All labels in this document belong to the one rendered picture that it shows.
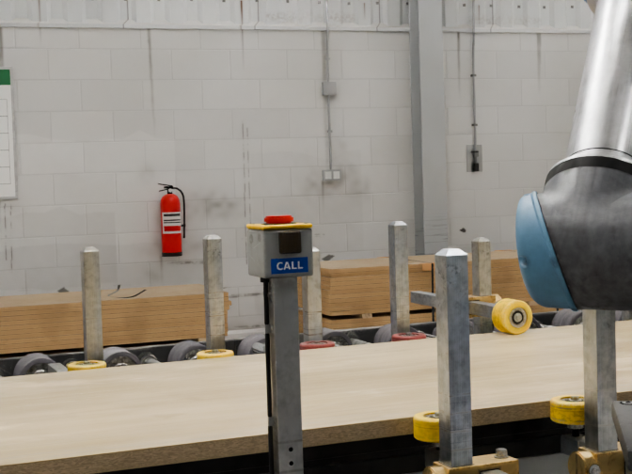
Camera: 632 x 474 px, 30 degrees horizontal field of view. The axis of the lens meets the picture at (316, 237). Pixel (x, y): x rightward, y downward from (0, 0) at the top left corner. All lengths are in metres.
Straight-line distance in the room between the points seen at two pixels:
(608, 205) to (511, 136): 8.74
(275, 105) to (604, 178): 7.98
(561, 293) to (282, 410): 0.55
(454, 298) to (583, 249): 0.57
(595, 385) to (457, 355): 0.24
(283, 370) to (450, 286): 0.27
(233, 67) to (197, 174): 0.86
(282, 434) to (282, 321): 0.15
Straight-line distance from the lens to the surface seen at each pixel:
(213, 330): 2.69
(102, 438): 1.82
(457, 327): 1.69
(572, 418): 1.95
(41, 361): 3.00
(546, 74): 10.08
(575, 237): 1.14
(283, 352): 1.58
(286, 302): 1.57
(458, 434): 1.71
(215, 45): 9.01
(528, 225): 1.16
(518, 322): 2.78
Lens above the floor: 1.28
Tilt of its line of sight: 3 degrees down
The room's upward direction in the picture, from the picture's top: 2 degrees counter-clockwise
